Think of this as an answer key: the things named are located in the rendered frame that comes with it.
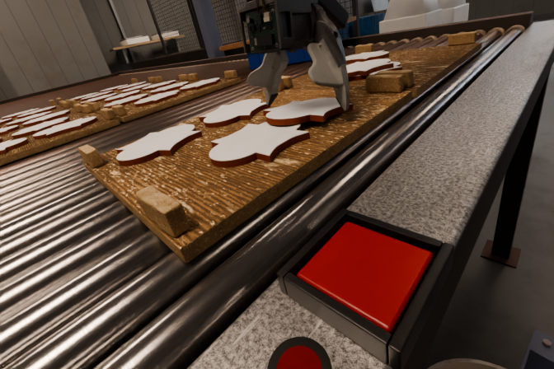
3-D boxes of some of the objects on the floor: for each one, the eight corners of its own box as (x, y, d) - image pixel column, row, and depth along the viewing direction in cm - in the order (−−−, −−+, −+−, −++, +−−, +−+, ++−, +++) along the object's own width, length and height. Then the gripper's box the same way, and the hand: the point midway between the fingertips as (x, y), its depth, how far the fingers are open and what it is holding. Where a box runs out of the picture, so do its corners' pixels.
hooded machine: (441, 74, 401) (447, -26, 348) (423, 86, 370) (425, -24, 317) (398, 75, 448) (397, -14, 395) (378, 86, 416) (375, -10, 363)
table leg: (520, 250, 121) (570, 40, 85) (516, 268, 114) (568, 48, 78) (486, 240, 129) (519, 44, 93) (481, 256, 122) (513, 52, 86)
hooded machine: (433, 59, 503) (436, -19, 451) (468, 58, 461) (476, -29, 409) (413, 68, 469) (414, -15, 417) (448, 67, 427) (455, -26, 375)
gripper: (200, -34, 37) (229, 114, 44) (319, -106, 23) (331, 126, 30) (251, -29, 42) (269, 102, 49) (372, -86, 28) (372, 108, 36)
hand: (306, 108), depth 42 cm, fingers open, 14 cm apart
